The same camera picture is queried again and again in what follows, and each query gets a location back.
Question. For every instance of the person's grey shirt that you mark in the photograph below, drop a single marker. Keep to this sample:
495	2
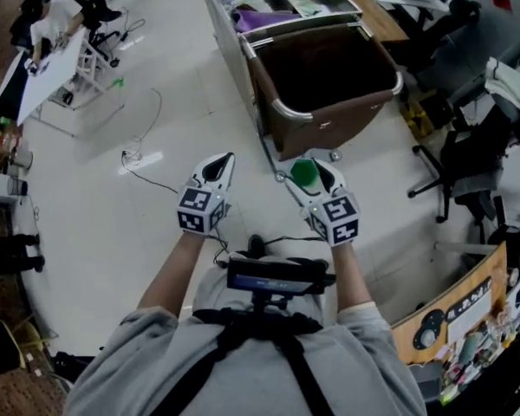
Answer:
251	384

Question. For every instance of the black chest harness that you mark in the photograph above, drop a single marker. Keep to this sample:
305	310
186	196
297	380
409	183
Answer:
238	332

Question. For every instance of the black office chair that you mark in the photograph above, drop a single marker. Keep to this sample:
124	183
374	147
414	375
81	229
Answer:
463	9
99	11

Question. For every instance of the wooden side table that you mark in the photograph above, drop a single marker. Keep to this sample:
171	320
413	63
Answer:
381	20

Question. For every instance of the green floor tape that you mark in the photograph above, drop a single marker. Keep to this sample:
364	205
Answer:
117	83

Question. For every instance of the yellow cardboard box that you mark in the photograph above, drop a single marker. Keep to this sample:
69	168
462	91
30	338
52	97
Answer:
416	121

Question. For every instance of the black bag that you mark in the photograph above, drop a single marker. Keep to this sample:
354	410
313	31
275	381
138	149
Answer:
6	347

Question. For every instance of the green cup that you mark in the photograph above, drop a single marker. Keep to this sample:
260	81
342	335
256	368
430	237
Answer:
303	172

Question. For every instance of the black patterned wrist rest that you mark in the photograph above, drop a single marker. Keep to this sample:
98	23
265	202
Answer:
470	297

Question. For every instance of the steel service cart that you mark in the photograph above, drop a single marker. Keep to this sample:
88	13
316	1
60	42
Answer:
325	119

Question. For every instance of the grey office chair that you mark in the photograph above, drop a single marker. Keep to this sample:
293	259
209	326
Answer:
476	184

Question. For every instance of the black chest-mounted device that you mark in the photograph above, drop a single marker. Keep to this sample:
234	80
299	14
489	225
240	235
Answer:
268	275

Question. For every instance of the grey pouch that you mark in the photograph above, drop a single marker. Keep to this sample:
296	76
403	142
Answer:
470	349

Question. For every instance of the person's right forearm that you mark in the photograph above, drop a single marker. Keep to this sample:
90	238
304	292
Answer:
351	275

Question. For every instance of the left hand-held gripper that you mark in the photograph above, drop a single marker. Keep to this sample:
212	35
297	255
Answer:
199	208

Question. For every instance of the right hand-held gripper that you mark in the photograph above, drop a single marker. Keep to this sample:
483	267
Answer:
338	215

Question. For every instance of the person's left black shoe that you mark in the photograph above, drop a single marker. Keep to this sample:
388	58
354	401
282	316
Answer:
255	245

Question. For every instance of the metal can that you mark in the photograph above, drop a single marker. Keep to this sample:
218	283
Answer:
19	160

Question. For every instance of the grey computer mouse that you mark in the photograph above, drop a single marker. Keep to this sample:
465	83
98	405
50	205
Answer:
427	338

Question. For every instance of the person's left forearm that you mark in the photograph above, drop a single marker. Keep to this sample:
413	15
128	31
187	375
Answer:
169	275

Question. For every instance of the light green cloth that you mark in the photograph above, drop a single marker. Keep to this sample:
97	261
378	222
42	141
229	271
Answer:
307	7

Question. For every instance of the white table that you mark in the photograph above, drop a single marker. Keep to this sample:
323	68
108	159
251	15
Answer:
47	85

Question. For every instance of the purple cloth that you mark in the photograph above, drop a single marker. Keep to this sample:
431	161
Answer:
260	20

